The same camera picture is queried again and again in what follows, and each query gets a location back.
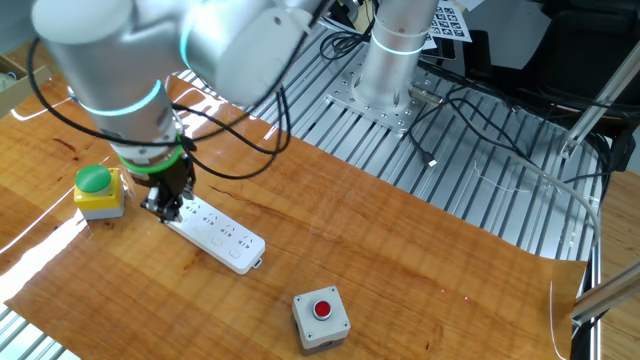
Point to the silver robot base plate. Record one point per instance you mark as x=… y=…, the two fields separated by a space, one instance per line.
x=345 y=95

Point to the red button grey box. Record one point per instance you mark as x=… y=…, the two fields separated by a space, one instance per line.
x=320 y=327

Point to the aluminium profile bar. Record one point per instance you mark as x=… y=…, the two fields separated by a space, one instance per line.
x=607 y=295
x=595 y=105

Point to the brown cardboard box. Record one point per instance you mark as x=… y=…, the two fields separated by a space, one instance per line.
x=20 y=85

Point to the black-white marker sheet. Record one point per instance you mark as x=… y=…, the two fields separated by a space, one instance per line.
x=450 y=22

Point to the wood-grain table mat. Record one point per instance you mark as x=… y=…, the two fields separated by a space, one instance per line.
x=400 y=250

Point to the black equipment case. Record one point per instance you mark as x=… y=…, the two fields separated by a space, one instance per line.
x=580 y=45

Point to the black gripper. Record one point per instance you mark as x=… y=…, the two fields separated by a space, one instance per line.
x=172 y=175

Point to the white four-socket power strip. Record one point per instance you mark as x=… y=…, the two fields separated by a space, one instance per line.
x=225 y=240

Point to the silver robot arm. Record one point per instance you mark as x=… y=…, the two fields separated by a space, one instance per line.
x=110 y=60

